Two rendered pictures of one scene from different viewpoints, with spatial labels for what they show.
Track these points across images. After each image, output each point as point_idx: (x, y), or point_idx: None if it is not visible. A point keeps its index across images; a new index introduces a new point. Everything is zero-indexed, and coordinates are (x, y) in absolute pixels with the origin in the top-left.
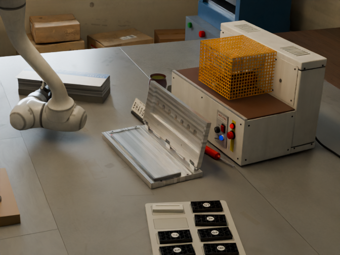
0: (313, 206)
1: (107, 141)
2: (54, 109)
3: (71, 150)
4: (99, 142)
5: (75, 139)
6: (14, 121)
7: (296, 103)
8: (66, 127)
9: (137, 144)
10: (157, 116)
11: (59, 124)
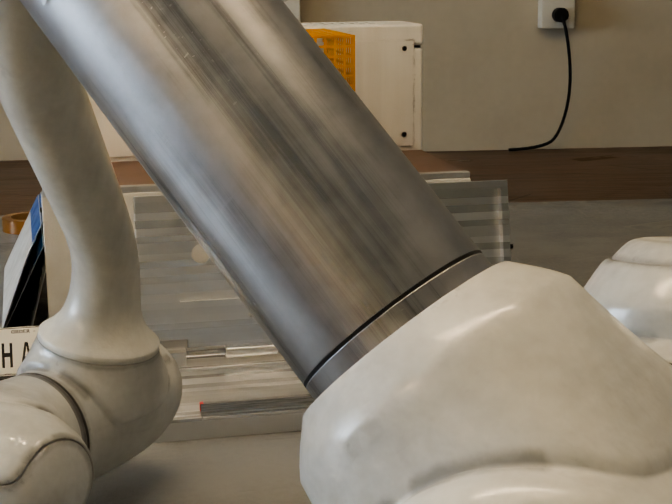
0: None
1: (207, 431)
2: (140, 353)
3: (226, 498)
4: (196, 448)
5: (134, 486)
6: (57, 487)
7: (421, 134)
8: (161, 425)
9: (290, 385)
10: (216, 298)
11: (149, 419)
